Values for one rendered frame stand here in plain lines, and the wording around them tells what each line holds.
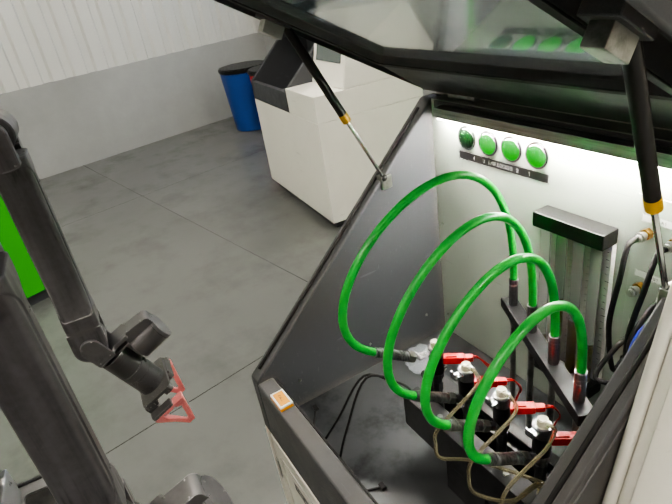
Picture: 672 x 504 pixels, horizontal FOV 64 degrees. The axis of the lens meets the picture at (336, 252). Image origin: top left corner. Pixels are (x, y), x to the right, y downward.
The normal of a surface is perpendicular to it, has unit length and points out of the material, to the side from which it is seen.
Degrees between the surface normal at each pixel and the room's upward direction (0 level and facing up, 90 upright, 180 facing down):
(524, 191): 90
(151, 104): 90
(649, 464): 76
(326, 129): 90
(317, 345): 90
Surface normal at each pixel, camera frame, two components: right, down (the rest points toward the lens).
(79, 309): 0.44, 0.19
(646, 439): -0.86, 0.14
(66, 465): 0.38, 0.39
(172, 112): 0.65, 0.28
